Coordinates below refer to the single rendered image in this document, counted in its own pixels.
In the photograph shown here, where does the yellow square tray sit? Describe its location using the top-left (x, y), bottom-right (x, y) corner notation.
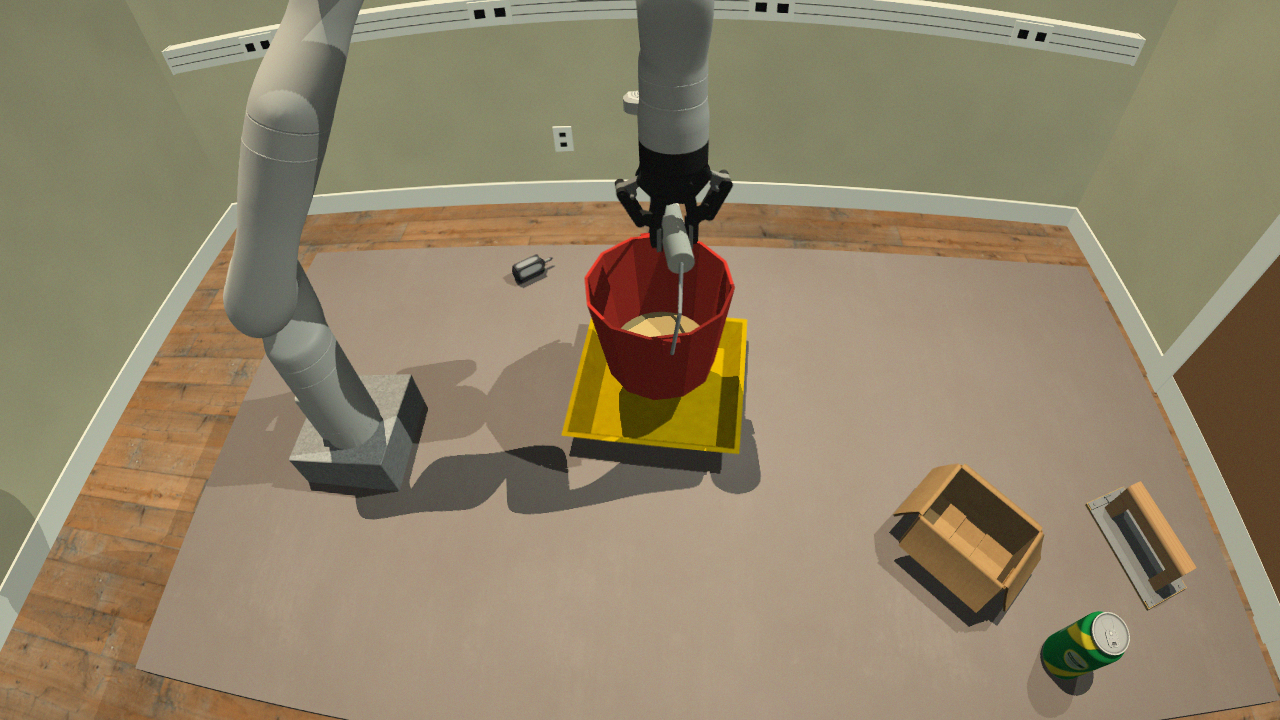
top-left (562, 318), bottom-right (748, 454)

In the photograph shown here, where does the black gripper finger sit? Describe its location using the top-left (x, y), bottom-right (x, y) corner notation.
top-left (682, 170), bottom-right (733, 249)
top-left (614, 176), bottom-right (669, 252)

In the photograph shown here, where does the open brown cardboard box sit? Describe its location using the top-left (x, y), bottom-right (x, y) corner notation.
top-left (893, 462), bottom-right (1044, 612)

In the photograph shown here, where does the green drink can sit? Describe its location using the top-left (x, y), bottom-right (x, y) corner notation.
top-left (1042, 611), bottom-right (1130, 680)

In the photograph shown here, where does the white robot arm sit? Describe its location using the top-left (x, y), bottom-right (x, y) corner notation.
top-left (223, 0), bottom-right (714, 448)

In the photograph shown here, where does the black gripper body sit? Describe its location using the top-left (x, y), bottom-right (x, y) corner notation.
top-left (635, 138), bottom-right (712, 205)

